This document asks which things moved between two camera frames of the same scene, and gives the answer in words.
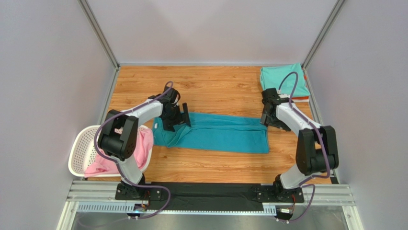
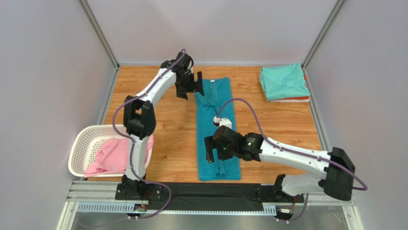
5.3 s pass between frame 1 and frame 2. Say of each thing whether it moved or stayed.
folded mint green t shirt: stayed
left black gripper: moved
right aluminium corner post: stayed
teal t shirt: moved
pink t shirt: stayed
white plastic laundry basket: stayed
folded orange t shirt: stayed
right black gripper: moved
